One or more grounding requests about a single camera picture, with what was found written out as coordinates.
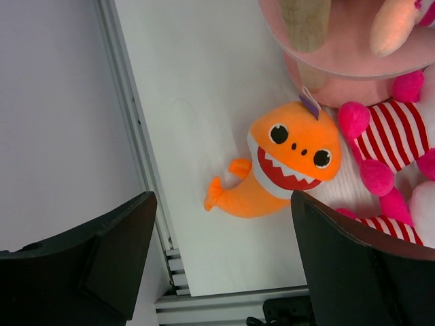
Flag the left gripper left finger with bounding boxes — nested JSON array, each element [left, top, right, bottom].
[[1, 192, 157, 325]]

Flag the white plush face down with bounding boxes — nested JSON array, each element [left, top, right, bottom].
[[337, 181, 434, 248]]

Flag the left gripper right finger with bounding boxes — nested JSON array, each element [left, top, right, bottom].
[[291, 191, 434, 325]]

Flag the pink three-tier shelf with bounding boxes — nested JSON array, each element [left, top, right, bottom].
[[259, 1, 434, 107]]

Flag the white glasses plush face up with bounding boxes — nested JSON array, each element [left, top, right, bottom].
[[338, 65, 434, 197]]

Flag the orange shark plush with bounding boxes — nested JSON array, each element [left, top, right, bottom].
[[203, 87, 342, 219]]

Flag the boy doll plush large head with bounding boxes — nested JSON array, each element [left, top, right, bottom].
[[369, 0, 434, 57]]

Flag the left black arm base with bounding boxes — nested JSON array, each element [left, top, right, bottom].
[[245, 295, 317, 326]]

